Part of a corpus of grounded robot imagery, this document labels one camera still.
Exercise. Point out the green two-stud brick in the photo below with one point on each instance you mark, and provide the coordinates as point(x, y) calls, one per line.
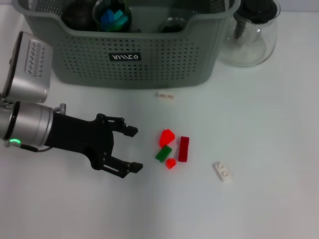
point(114, 28)
point(163, 154)

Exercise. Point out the white two-stud plate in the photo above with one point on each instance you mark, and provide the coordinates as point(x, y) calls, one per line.
point(222, 172)

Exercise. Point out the dark red long brick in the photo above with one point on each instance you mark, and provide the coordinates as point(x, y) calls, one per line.
point(183, 149)

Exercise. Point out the black ceramic teapot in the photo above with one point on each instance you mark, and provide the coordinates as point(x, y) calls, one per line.
point(77, 17)

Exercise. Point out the white building brick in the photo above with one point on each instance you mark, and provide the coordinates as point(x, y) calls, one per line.
point(166, 95)

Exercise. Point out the glass carafe with black lid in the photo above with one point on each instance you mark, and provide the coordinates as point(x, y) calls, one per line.
point(249, 49)

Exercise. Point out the small red-orange notched brick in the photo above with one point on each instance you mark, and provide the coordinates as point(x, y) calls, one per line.
point(171, 163)

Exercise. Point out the blue square building plate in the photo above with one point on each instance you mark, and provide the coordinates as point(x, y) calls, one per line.
point(107, 17)

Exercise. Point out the silver connector stub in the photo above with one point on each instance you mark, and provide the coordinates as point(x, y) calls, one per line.
point(61, 109)

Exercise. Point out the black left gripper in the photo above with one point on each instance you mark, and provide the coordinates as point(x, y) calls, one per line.
point(74, 137)

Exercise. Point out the grey-green perforated storage bin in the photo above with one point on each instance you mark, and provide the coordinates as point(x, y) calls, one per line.
point(149, 72)

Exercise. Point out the glass teacup with black sleeve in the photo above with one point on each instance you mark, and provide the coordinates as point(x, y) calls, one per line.
point(97, 15)
point(172, 25)

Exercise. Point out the red-orange sloped brick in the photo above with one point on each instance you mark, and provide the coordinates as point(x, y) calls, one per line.
point(167, 138)

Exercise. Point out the teal square building plate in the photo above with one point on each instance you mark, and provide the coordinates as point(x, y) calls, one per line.
point(120, 18)

